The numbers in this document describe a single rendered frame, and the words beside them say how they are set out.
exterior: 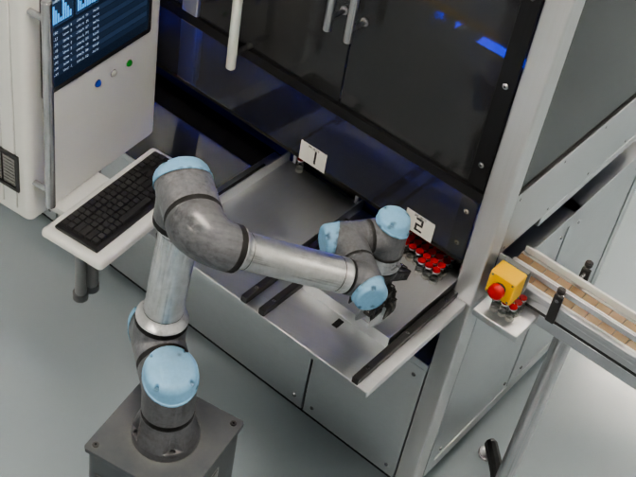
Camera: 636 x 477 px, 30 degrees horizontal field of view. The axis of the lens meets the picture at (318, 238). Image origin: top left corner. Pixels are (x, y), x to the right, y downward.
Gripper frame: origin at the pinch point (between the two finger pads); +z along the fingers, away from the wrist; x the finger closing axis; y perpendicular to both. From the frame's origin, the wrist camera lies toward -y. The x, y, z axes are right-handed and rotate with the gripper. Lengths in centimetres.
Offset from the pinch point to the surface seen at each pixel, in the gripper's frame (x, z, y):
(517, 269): 18.8, -11.6, -28.9
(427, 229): -4.4, -10.8, -24.5
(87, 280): -101, 68, -4
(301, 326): -12.1, 3.6, 11.1
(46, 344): -106, 92, 8
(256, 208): -46.3, 3.4, -11.4
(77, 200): -85, 12, 14
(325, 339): -5.8, 3.6, 9.9
